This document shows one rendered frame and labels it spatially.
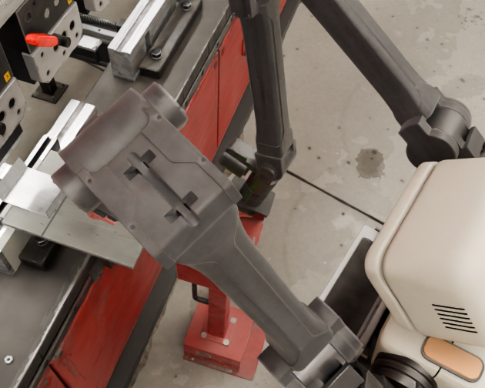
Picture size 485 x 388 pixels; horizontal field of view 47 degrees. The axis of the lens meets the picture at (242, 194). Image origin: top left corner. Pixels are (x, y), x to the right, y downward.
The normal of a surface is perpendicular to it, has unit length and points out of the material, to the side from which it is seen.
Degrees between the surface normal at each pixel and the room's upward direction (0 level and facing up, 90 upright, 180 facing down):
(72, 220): 0
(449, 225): 42
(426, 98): 34
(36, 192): 0
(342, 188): 0
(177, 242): 74
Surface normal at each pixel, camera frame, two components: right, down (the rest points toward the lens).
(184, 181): -0.12, -0.29
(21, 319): 0.05, -0.55
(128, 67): -0.33, 0.78
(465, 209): -0.53, -0.72
